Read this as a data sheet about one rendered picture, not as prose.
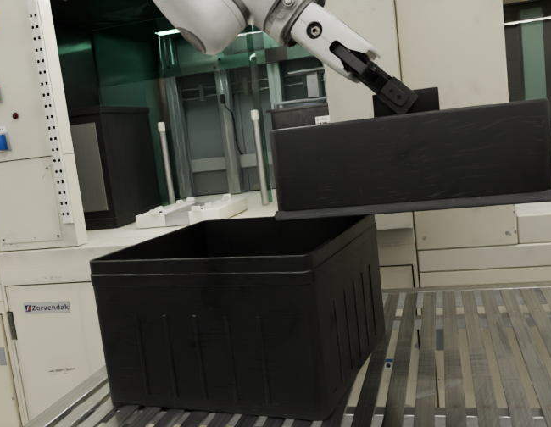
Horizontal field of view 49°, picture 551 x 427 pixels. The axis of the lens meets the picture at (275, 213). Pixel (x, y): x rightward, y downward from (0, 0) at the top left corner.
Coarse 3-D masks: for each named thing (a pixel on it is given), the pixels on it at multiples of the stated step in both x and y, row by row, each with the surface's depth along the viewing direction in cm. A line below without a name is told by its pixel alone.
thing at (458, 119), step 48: (432, 96) 73; (288, 144) 65; (336, 144) 63; (384, 144) 62; (432, 144) 61; (480, 144) 60; (528, 144) 58; (288, 192) 66; (336, 192) 64; (384, 192) 63; (432, 192) 62; (480, 192) 60; (528, 192) 59
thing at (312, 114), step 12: (288, 72) 164; (300, 72) 164; (312, 72) 165; (324, 72) 171; (312, 84) 166; (312, 96) 166; (276, 108) 170; (288, 108) 160; (300, 108) 159; (312, 108) 159; (324, 108) 158; (276, 120) 162; (288, 120) 161; (300, 120) 160; (312, 120) 159; (324, 120) 158
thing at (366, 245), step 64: (128, 256) 76; (192, 256) 90; (256, 256) 60; (320, 256) 61; (128, 320) 68; (192, 320) 64; (256, 320) 61; (320, 320) 60; (384, 320) 84; (128, 384) 70; (192, 384) 66; (256, 384) 63; (320, 384) 60
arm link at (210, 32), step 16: (160, 0) 72; (176, 0) 71; (192, 0) 71; (208, 0) 72; (224, 0) 73; (176, 16) 72; (192, 16) 72; (208, 16) 72; (224, 16) 73; (240, 16) 74; (192, 32) 73; (208, 32) 73; (224, 32) 74; (240, 32) 77; (208, 48) 75; (224, 48) 76
